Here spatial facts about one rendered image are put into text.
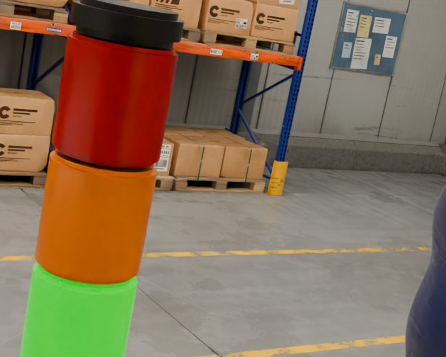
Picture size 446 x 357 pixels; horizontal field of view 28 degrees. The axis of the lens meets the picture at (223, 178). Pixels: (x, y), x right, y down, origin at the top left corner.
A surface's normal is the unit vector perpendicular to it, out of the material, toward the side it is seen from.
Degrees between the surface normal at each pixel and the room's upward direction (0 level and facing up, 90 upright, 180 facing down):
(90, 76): 90
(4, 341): 0
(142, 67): 90
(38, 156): 89
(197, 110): 90
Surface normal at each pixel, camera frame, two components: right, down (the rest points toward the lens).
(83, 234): -0.09, 0.21
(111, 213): 0.41, 0.29
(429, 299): -0.92, -0.26
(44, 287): -0.57, 0.08
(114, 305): 0.63, 0.29
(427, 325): -0.84, -0.02
